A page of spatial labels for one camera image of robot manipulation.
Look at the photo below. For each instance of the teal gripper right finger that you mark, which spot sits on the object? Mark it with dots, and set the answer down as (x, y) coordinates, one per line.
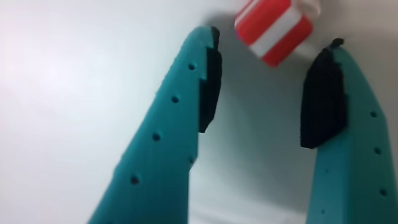
(354, 161)

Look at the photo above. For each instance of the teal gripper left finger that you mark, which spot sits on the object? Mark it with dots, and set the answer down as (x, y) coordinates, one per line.
(161, 149)

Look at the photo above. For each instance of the red white gift cube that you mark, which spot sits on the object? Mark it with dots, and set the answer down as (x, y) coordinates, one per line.
(273, 29)

